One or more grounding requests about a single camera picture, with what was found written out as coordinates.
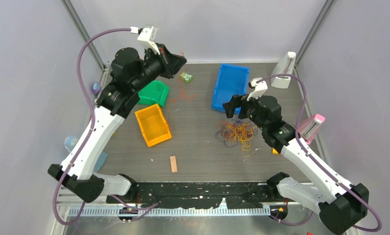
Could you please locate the green number tile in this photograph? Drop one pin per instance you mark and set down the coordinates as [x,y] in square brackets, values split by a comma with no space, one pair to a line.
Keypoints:
[186,77]

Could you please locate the green plastic bin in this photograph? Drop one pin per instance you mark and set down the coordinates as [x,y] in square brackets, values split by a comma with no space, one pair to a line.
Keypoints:
[156,92]

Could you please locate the white metronome box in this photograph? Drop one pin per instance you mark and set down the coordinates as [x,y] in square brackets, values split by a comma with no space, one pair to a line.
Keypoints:
[284,66]

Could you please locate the blue plastic bin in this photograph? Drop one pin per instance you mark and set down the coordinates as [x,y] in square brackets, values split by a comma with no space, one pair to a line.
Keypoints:
[231,80]

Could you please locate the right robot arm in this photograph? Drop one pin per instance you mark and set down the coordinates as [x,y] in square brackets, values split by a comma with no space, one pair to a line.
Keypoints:
[338,203]

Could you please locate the orange plastic bin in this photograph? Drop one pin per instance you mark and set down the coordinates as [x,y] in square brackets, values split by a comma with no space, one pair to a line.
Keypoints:
[153,125]

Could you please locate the small wooden block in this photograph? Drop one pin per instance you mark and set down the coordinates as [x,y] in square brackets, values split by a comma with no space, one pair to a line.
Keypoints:
[173,163]

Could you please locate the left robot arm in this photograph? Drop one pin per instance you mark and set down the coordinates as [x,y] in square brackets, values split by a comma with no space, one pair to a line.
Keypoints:
[130,74]

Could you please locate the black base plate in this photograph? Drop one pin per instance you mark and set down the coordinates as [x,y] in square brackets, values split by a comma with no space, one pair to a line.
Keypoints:
[200,195]

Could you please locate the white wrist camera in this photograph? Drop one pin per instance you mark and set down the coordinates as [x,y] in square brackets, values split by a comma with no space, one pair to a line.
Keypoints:
[146,36]
[258,86]

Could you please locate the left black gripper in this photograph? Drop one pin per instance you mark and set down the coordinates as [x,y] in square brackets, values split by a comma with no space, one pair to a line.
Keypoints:
[171,63]

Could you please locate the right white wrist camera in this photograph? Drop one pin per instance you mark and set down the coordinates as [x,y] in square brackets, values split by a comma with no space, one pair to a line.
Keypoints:
[258,86]

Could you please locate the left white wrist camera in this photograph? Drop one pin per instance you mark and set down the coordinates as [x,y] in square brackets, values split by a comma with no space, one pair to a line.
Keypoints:
[146,36]

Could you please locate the clear plastic bottle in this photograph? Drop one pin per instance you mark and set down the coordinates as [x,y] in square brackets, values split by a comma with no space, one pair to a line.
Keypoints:
[71,141]

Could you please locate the purple round toy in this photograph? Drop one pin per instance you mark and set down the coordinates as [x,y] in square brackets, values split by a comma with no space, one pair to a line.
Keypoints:
[96,88]

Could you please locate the pink metronome box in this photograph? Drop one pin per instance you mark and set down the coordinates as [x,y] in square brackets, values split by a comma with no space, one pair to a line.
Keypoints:
[309,128]

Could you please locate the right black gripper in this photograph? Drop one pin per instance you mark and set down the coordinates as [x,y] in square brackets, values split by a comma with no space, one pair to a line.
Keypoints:
[238,101]

